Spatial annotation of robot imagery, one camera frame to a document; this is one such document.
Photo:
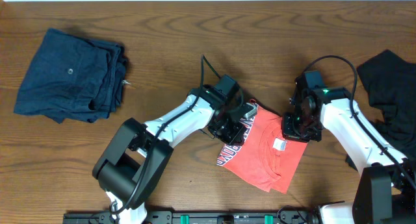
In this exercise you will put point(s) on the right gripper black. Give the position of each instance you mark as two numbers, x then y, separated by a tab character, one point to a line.
290	134

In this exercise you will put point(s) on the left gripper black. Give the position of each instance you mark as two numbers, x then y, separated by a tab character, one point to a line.
231	138

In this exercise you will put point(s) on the orange t-shirt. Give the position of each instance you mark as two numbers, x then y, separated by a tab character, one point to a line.
266	160

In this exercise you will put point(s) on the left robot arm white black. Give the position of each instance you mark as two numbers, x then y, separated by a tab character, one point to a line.
132	164

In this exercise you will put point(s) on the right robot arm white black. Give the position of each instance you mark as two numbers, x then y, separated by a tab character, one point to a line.
386	190

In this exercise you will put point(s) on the black folded garment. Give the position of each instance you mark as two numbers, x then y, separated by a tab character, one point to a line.
390	83

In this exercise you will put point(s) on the navy blue folded shorts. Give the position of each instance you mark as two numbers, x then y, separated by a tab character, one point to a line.
73	78

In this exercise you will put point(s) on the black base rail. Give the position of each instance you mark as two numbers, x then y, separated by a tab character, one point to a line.
285	216

